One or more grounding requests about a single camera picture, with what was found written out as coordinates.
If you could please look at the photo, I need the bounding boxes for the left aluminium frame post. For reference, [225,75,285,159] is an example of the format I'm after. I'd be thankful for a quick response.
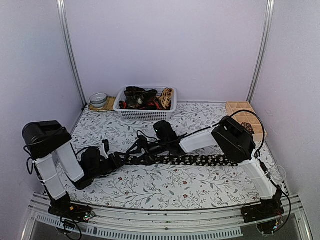
[56,0,87,108]

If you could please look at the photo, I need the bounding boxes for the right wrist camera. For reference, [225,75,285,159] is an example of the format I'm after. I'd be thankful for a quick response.
[136,130,149,145]

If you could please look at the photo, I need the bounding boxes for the red navy striped tie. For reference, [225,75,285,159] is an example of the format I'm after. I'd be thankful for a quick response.
[118,100,165,111]

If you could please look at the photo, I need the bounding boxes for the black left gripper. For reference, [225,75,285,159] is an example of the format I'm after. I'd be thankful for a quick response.
[89,151,130,180]

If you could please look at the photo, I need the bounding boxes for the patterned ceramic bowl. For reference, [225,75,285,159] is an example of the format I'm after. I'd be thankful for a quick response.
[89,92,108,109]

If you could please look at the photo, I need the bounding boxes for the woven bamboo mat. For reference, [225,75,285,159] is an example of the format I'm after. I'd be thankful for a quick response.
[88,96,116,112]

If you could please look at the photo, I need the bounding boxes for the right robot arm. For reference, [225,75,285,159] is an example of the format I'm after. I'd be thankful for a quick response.
[125,115,285,223]

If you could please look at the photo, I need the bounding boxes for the clear plastic cup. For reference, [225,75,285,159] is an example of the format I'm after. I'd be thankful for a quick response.
[269,164,287,185]

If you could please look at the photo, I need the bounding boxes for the black white floral tie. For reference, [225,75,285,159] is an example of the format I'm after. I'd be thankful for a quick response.
[124,154,239,167]

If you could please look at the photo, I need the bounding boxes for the dark floral brown tie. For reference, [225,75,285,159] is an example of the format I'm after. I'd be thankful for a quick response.
[124,86,158,105]

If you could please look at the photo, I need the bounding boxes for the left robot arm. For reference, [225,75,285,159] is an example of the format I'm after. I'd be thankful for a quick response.
[22,120,127,220]

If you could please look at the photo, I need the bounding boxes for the aluminium frame post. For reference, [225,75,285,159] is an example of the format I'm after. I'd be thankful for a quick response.
[56,0,87,108]
[246,0,275,103]

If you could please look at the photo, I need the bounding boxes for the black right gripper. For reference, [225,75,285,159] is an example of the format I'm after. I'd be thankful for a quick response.
[126,138,169,165]

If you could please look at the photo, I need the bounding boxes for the yellow beetle print tie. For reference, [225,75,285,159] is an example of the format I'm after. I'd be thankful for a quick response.
[159,88,174,110]

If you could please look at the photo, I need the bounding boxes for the white plastic basket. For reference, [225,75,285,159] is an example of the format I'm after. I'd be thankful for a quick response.
[113,86,178,121]

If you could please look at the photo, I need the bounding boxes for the right aluminium frame post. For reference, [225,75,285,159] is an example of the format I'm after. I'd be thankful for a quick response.
[246,0,275,103]

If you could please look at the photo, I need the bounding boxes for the wooden divided box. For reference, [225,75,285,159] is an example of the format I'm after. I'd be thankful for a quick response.
[226,101,263,142]

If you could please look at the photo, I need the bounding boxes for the front aluminium rail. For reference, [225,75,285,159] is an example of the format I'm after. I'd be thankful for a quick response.
[21,194,313,240]

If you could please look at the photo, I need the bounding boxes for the rolled dark tie in box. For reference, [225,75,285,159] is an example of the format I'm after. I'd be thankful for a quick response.
[241,122,255,134]

